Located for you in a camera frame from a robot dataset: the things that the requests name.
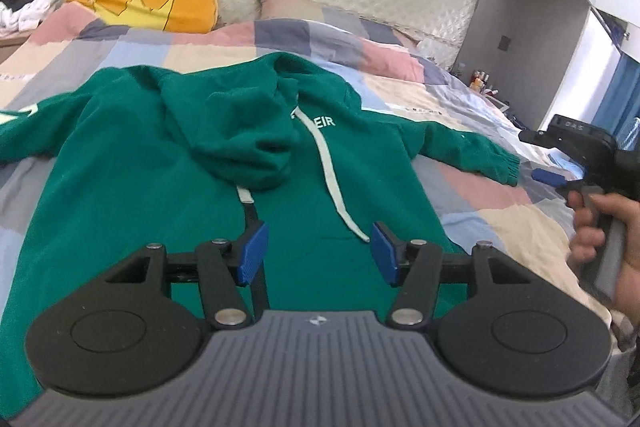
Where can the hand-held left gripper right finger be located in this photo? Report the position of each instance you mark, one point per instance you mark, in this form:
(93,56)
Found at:
(384,252)

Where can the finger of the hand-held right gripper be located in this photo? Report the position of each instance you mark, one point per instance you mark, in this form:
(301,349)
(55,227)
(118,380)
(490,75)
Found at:
(547,176)
(537,136)

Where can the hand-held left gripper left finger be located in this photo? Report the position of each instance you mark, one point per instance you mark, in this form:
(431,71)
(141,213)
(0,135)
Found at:
(254,252)

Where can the green hoodie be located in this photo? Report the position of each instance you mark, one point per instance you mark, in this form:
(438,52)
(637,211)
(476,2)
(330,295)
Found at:
(140,167)

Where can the person's right hand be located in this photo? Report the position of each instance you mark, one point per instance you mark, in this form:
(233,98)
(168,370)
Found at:
(587,237)

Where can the blue curtain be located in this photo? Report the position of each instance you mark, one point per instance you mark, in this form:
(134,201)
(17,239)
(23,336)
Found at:
(617,97)

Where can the group of small bottles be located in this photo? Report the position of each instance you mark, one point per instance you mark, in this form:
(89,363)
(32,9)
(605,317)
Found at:
(481,82)

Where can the patchwork blanket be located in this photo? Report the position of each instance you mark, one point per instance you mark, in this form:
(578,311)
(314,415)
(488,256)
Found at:
(480,217)

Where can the cream pillow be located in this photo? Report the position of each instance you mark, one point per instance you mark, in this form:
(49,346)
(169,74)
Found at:
(240,7)

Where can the wooden nightstand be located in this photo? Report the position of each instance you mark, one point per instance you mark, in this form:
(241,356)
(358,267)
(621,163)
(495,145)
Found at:
(12,44)

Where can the dark wall switch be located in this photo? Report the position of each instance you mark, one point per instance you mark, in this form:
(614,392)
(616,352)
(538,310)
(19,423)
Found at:
(504,43)

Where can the grey wall cabinet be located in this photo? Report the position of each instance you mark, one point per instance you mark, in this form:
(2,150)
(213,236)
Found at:
(530,12)

